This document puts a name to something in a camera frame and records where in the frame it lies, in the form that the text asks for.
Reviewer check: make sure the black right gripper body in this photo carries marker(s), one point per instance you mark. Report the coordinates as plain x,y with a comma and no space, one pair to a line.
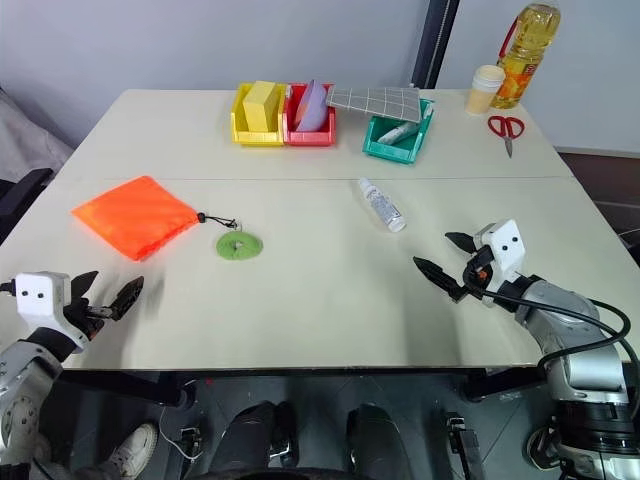
477,272

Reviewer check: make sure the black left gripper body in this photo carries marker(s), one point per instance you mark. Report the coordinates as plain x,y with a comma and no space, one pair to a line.
86,317

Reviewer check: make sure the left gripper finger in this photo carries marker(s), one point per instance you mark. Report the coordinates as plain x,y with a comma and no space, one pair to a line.
129,296
82,286

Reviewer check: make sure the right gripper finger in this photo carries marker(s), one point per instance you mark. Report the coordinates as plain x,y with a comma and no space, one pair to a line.
463,242
441,277

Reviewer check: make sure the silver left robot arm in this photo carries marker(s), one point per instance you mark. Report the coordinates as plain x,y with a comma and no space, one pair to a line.
20,400

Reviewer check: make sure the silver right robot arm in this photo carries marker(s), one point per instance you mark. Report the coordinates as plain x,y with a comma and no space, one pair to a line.
585,360

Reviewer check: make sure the small white labelled bottle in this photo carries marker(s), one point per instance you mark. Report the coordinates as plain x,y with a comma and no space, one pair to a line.
382,205

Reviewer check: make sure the black chair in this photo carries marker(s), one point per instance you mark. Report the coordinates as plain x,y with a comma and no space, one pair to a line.
22,192

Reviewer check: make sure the green plastic bin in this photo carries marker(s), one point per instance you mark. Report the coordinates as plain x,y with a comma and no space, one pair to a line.
395,150

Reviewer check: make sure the green round fabric pouch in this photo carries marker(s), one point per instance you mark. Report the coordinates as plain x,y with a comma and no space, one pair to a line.
240,246

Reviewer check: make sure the white tube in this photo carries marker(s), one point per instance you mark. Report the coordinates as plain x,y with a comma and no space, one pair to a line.
397,134

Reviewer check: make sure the white sneaker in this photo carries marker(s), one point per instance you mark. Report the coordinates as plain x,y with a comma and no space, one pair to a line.
135,447

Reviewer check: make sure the cream paper cup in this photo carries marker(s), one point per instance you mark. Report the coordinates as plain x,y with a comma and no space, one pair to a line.
482,92

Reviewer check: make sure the grey fabric cover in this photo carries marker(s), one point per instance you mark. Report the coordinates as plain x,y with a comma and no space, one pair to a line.
25,135

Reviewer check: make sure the grey checked cloth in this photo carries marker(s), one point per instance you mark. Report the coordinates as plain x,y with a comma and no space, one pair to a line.
375,102

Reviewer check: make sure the dark rounded shape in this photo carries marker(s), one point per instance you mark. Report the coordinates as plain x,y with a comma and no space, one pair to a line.
377,440
250,440

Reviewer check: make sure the red plastic bin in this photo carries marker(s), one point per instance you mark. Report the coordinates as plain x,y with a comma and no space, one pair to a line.
310,137

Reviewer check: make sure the yellow cooking oil bottle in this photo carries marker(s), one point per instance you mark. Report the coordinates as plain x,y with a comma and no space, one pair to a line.
522,60

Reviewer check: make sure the black upright pole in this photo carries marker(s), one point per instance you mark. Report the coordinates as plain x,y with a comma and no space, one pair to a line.
432,40

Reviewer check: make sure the yellow plastic bin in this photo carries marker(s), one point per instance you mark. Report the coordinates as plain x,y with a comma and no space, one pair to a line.
257,136

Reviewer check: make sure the yellow sponge block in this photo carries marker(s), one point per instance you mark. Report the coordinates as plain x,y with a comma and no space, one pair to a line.
261,105

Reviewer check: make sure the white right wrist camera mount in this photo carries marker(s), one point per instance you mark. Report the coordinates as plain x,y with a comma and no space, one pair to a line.
506,241

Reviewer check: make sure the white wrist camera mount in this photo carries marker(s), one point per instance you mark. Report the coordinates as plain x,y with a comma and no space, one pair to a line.
37,300
506,241

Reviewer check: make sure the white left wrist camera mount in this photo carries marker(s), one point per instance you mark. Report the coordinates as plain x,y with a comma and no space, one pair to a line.
37,300

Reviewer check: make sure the black table frame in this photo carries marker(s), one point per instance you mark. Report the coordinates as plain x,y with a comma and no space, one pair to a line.
125,386

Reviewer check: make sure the black floor bracket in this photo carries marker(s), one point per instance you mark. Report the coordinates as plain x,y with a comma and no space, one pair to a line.
465,440

